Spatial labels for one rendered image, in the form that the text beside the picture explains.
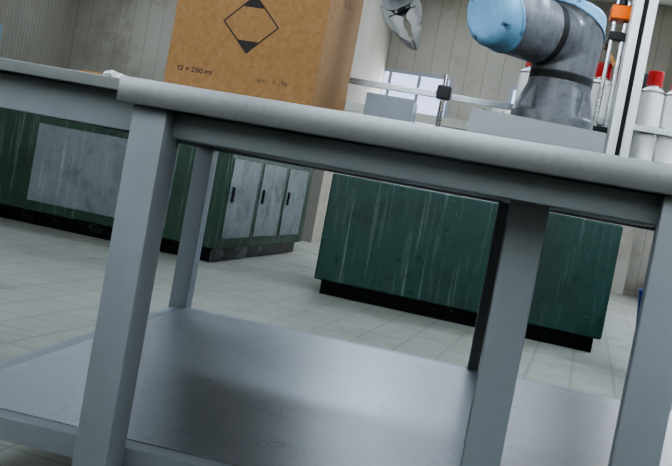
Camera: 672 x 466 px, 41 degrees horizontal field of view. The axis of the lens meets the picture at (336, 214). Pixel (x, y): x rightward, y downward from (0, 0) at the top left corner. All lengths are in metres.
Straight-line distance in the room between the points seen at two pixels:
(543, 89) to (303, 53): 0.44
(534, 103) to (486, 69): 9.49
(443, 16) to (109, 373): 10.10
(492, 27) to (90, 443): 0.95
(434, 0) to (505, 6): 9.85
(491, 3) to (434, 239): 3.88
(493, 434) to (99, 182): 5.28
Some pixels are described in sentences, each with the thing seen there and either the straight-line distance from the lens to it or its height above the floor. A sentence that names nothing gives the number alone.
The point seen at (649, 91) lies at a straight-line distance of 2.05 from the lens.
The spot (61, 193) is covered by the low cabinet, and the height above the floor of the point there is 0.27.
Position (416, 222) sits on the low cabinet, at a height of 0.55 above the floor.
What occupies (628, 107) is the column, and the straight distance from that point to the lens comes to 1.90.
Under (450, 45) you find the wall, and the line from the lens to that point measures 11.25.
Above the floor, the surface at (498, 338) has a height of 0.53.
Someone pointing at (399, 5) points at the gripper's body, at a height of 1.14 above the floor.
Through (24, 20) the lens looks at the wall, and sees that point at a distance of 12.27.
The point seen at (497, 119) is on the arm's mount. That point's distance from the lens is 1.59.
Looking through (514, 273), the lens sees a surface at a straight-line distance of 1.42.
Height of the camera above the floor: 0.73
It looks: 2 degrees down
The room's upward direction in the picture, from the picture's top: 10 degrees clockwise
